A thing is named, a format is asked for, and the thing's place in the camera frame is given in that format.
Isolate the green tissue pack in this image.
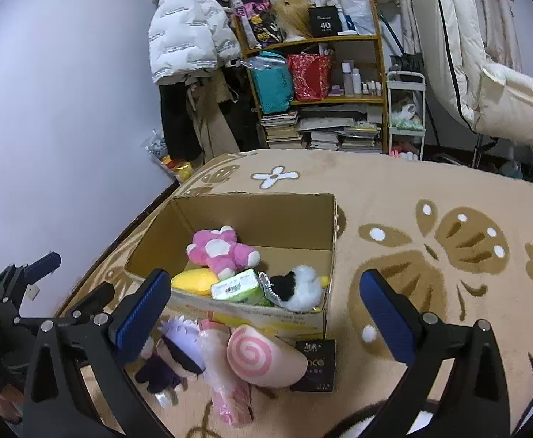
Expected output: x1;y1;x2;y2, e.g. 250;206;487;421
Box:
211;269;271;307

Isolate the pink swirl roll plush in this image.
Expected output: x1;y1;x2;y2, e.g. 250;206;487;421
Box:
227;325;308;389

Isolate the person's left hand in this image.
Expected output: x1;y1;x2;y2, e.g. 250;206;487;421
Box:
0;385;24;424

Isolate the black Face tissue pack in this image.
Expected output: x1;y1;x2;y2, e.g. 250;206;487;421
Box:
290;339;337;393

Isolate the pink flower plush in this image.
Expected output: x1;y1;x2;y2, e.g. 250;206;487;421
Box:
186;226;261;281

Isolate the black box number 40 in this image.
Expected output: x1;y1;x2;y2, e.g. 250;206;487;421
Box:
308;6;343;38

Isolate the red bag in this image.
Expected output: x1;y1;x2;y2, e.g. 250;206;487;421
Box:
287;53;333;102

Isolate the stack of books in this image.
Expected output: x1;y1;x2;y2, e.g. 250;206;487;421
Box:
260;111;303;149

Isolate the wooden shelf unit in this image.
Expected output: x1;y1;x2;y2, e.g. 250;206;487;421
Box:
235;0;386;152

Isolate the teal bag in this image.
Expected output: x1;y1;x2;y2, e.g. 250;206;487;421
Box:
251;50;294;115

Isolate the white puffer jacket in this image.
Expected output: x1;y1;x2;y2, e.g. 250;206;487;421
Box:
148;0;241;86

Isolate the white trolley cart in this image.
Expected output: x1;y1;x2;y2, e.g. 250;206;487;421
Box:
385;70;427;161

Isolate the open cardboard box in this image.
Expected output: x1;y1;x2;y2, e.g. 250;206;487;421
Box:
125;193;337;340

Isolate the yellow plush toy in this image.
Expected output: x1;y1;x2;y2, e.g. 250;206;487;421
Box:
171;267;220;297

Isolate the blonde wig head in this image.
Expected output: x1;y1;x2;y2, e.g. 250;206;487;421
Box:
273;0;312;42

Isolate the white black fluffy plush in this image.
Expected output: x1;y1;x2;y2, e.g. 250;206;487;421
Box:
258;265;330;314

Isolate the wall power socket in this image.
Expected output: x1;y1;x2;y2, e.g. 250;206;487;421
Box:
26;285;39;301

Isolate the cream padded chair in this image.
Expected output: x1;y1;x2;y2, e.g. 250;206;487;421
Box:
411;0;533;147

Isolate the pink towel package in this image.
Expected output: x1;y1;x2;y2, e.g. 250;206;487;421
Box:
199;319;254;427

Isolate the white-haired character doll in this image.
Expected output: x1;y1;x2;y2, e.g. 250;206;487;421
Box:
134;315;206;395

